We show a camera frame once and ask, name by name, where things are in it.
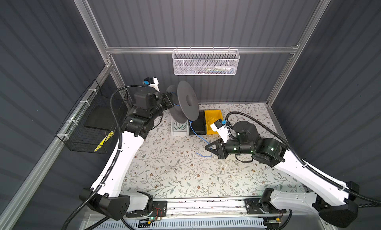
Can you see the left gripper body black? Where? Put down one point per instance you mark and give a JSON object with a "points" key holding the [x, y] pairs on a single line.
{"points": [[165, 103]]}

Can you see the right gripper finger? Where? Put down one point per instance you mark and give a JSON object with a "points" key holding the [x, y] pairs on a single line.
{"points": [[214, 144], [214, 151]]}

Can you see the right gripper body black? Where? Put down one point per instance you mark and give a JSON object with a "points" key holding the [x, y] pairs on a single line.
{"points": [[222, 149]]}

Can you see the grey perforated spool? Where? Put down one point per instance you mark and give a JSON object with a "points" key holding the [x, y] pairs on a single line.
{"points": [[185, 102]]}

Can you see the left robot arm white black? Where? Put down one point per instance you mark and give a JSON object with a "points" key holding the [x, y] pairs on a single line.
{"points": [[104, 196]]}

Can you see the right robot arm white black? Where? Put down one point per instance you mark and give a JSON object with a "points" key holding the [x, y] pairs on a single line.
{"points": [[328, 197]]}

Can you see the black plastic bin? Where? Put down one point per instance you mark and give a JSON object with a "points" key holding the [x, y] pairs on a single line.
{"points": [[199, 126]]}

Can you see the yellow plastic bin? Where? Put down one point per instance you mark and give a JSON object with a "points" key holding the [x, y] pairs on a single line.
{"points": [[211, 116]]}

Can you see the white plastic bin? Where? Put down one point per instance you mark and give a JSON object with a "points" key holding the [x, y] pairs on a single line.
{"points": [[179, 129]]}

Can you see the yellow black item in basket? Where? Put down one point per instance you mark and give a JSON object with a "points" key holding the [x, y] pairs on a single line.
{"points": [[103, 142]]}

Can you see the black pad in basket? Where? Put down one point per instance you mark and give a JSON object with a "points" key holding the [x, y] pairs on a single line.
{"points": [[100, 118]]}

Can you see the white vented strip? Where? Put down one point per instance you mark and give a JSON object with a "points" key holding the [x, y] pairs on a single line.
{"points": [[241, 223]]}

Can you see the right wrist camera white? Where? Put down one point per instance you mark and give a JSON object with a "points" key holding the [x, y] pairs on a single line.
{"points": [[220, 126]]}

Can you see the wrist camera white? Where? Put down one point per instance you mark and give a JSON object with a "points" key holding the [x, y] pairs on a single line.
{"points": [[220, 126], [151, 82]]}

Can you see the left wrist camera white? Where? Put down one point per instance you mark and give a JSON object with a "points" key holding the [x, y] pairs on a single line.
{"points": [[151, 82]]}

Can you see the white wire mesh basket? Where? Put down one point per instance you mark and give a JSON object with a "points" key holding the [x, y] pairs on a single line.
{"points": [[210, 62]]}

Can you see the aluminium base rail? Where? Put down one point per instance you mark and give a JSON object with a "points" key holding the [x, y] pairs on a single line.
{"points": [[205, 207]]}

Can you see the black wire basket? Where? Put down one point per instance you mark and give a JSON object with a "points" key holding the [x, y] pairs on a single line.
{"points": [[92, 129]]}

